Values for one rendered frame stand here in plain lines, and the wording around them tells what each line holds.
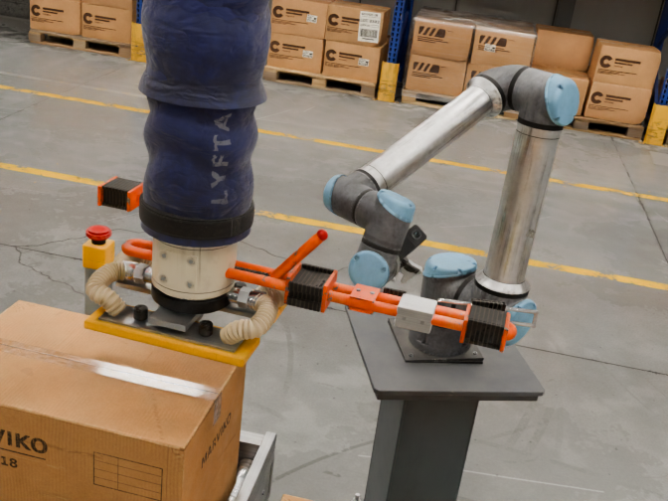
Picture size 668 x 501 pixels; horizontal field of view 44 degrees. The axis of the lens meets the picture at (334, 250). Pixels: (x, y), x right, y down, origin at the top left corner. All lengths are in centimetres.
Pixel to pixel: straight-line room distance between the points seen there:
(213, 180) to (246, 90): 18
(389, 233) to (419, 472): 106
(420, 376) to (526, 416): 140
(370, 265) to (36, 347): 78
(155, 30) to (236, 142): 24
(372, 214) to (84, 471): 81
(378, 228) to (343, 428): 170
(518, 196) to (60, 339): 118
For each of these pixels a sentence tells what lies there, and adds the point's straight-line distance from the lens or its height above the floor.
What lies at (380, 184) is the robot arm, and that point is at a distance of 192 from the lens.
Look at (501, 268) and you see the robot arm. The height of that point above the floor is 110.
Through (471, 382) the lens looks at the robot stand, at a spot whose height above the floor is 75.
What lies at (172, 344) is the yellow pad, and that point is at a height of 113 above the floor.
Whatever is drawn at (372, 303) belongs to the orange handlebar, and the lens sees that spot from 160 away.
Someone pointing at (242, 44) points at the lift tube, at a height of 171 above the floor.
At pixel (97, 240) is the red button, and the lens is 236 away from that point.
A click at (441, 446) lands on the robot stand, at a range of 262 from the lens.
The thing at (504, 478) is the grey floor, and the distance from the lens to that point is 333.
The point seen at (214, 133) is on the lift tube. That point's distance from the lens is 152.
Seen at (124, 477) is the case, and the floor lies 84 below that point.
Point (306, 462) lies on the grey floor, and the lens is 320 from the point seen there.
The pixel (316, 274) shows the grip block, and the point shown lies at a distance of 166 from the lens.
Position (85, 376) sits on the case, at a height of 95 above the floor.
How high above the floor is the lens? 198
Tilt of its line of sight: 24 degrees down
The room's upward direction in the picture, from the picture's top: 7 degrees clockwise
